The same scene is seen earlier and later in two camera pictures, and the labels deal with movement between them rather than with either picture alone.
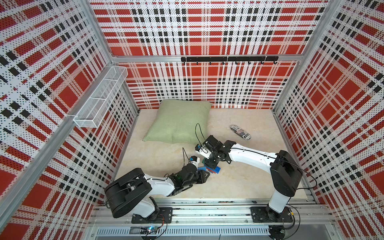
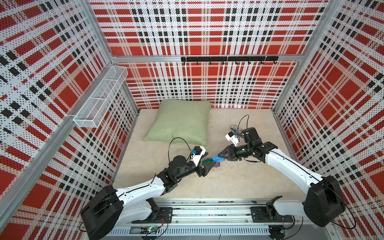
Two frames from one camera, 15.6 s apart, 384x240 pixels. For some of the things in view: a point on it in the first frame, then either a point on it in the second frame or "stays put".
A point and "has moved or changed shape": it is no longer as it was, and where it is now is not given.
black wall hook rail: [236, 59] stays put
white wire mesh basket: [92, 113] stays put
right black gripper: [207, 163] → [231, 151]
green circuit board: [149, 230] stays put
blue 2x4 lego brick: [216, 170] has moved or changed shape
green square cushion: [179, 121] stays put
